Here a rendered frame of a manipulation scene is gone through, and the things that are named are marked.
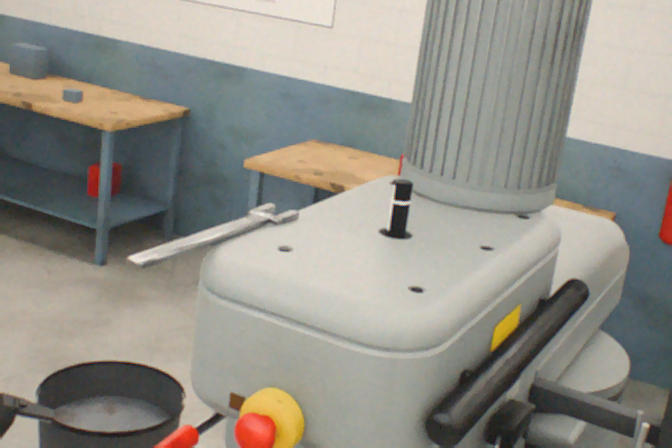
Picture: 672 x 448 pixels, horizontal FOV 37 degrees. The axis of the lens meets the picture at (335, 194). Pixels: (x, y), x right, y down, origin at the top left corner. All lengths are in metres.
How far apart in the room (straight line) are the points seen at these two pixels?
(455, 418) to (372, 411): 0.07
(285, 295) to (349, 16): 4.94
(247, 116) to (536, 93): 5.07
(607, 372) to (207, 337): 0.86
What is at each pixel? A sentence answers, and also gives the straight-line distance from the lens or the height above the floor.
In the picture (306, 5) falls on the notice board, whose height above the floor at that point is 1.63.
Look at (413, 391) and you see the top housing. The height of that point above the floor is 1.82.
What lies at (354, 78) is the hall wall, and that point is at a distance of 5.81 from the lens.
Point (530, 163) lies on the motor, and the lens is 1.22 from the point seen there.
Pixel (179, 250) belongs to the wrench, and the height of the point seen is 1.90.
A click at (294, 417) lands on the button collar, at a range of 0.92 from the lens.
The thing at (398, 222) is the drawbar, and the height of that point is 1.91.
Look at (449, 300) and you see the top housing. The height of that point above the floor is 1.89.
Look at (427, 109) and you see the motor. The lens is 1.22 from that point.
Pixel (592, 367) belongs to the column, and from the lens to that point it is 1.68.
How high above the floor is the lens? 2.22
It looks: 16 degrees down
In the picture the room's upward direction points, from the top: 7 degrees clockwise
